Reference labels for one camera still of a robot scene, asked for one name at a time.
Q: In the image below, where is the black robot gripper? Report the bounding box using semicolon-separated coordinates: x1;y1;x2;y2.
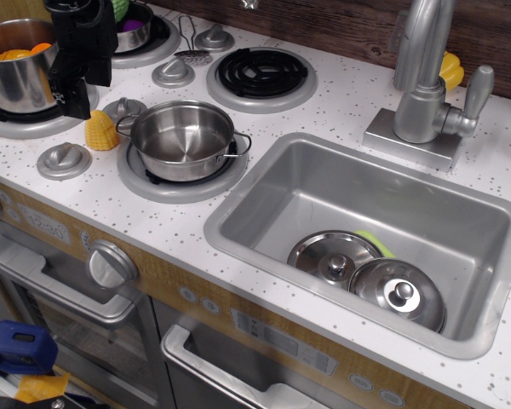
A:
43;1;118;120

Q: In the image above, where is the yellow toy corn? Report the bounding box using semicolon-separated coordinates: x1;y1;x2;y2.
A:
84;110;119;151

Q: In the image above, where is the silver stove knob centre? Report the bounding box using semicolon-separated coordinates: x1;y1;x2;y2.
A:
103;97;147;125

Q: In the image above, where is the silver stove knob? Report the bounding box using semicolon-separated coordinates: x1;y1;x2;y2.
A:
37;142;92;181
194;24;235;53
152;58;195;89
103;97;147;125

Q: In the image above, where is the silver stove knob front left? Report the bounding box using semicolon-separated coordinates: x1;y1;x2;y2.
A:
37;142;92;181

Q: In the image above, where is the silver stove knob back middle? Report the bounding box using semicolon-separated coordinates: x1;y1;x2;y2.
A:
152;58;195;89

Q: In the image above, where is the silver stove knob back right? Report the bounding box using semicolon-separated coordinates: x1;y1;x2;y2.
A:
194;24;235;53

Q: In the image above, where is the orange toy fruit in pot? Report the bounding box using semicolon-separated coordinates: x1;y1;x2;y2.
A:
0;43;51;61

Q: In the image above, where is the tall steel pot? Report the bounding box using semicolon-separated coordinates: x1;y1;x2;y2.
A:
0;19;58;114

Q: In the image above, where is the small steel saucepan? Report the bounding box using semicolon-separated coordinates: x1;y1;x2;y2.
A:
115;1;154;54

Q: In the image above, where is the purple toy vegetable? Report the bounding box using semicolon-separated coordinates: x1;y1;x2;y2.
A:
118;19;144;32

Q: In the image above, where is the green toy bitter gourd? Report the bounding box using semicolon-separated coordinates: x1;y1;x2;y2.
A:
111;0;129;23

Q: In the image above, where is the metal potato masher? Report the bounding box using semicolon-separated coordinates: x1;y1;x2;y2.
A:
175;14;212;66

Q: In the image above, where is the silver oven dial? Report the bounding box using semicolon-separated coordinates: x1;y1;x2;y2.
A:
86;239;139;290

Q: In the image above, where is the black coil burner back right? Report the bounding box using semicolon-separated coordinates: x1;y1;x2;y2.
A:
217;49;308;99

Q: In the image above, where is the blue clamp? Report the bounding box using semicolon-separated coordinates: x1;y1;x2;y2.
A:
0;320;59;376

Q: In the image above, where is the yellow tape piece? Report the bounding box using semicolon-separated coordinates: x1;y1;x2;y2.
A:
14;372;70;404

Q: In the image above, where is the steel pot lid left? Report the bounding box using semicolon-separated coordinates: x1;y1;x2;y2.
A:
287;230;374;290

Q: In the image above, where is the steel pot lid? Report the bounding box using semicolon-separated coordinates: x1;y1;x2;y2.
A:
287;230;374;290
348;258;447;332

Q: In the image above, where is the silver toy faucet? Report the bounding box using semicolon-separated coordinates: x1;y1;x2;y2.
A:
363;0;494;171

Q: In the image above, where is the green toy in sink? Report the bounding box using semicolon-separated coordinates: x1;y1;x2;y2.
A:
353;230;396;259

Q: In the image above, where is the steel pot lid right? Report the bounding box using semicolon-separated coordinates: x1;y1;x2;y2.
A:
348;258;447;332

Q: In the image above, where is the yellow toy bell pepper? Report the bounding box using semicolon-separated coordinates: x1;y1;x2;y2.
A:
439;51;464;92

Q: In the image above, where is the grey sink basin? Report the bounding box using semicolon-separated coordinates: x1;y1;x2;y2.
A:
204;133;511;360

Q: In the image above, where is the grey burner ring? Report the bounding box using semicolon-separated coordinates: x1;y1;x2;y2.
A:
116;138;249;205
0;83;100;141
110;14;182;70

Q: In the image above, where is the grey burner ring front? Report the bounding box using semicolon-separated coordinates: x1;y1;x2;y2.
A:
116;138;249;205

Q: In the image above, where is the grey burner ring back left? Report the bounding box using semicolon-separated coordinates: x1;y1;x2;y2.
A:
110;14;182;70

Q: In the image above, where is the steel pan with handles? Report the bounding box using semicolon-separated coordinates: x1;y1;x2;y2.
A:
116;101;252;182

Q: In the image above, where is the silver oven door handle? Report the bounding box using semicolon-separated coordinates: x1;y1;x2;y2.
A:
0;234;136;329

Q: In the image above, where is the silver dishwasher door handle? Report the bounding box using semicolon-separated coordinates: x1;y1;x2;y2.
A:
161;325;324;408

